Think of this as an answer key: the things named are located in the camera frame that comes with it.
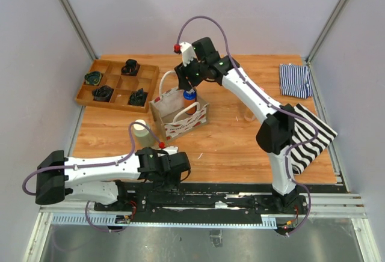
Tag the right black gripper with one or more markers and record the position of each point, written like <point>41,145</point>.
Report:
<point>183,72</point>

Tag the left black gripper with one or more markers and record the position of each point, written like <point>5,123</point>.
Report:
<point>170,186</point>

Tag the orange spray bottle back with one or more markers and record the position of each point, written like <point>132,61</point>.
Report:
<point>190,97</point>

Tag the clear bottle pink cap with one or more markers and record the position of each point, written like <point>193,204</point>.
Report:
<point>249,114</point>

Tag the blue white striped cloth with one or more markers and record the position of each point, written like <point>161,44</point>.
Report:
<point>295,81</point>

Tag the black white striped cloth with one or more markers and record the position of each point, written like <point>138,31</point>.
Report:
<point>303,155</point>

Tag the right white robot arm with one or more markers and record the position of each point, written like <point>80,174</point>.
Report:
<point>275,134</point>

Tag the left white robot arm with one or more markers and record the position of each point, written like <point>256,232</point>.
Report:
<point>62,178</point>

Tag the canvas tote bag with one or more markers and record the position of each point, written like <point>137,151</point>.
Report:
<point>173,117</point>

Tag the small black rolled belt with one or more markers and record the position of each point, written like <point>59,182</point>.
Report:
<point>130,68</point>

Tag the wooden compartment tray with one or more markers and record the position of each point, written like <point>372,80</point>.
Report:
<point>123,85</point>

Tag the green patterned rolled belt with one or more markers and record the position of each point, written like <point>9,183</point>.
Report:
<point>93,78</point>

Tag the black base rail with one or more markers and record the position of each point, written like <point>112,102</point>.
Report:
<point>203,203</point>

